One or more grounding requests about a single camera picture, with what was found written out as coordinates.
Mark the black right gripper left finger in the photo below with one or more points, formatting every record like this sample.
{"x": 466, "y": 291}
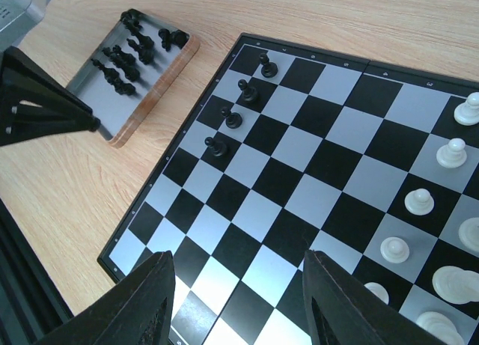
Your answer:
{"x": 137, "y": 310}

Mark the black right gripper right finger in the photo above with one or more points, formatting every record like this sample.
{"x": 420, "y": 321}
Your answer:
{"x": 341, "y": 310}

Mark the black piece at top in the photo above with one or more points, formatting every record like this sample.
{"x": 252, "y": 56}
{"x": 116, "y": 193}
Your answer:
{"x": 113, "y": 78}

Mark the black knight piece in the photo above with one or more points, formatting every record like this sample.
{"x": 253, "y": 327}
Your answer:
{"x": 130, "y": 22}

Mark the black piece top view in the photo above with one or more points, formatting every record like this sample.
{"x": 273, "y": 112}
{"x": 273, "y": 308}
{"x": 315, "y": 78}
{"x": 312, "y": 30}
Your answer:
{"x": 131, "y": 73}

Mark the black white chessboard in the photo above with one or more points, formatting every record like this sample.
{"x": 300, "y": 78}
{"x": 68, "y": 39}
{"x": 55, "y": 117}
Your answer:
{"x": 322, "y": 161}

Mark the metal tray wooden rim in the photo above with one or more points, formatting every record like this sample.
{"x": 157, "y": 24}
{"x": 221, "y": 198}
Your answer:
{"x": 121, "y": 115}

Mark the white pawn four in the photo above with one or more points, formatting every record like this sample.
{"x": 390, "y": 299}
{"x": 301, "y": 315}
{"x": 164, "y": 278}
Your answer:
{"x": 467, "y": 113}

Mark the black bishop piece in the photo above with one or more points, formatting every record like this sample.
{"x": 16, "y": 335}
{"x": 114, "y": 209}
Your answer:
{"x": 144, "y": 47}

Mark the white pawn eight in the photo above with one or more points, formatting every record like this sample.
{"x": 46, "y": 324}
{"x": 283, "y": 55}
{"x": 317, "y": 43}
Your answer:
{"x": 378, "y": 290}

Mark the white back rank piece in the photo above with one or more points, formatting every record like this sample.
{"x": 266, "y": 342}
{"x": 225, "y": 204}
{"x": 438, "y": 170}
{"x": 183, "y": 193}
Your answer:
{"x": 468, "y": 233}
{"x": 456, "y": 285}
{"x": 440, "y": 326}

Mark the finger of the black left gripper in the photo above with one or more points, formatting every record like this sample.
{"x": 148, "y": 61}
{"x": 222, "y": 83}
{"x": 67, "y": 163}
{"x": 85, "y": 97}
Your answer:
{"x": 34, "y": 105}

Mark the white pawn five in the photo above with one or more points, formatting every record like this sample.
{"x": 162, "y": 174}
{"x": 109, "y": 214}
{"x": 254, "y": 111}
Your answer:
{"x": 453, "y": 154}

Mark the white pawn six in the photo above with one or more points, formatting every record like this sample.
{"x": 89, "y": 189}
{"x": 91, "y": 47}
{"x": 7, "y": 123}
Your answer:
{"x": 419, "y": 202}

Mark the white pawn seven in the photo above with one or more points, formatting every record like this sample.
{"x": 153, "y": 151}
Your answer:
{"x": 394, "y": 250}

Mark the black pawn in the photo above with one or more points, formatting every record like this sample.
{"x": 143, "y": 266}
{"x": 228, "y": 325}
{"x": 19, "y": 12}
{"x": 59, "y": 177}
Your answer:
{"x": 233, "y": 120}
{"x": 215, "y": 147}
{"x": 249, "y": 93}
{"x": 268, "y": 69}

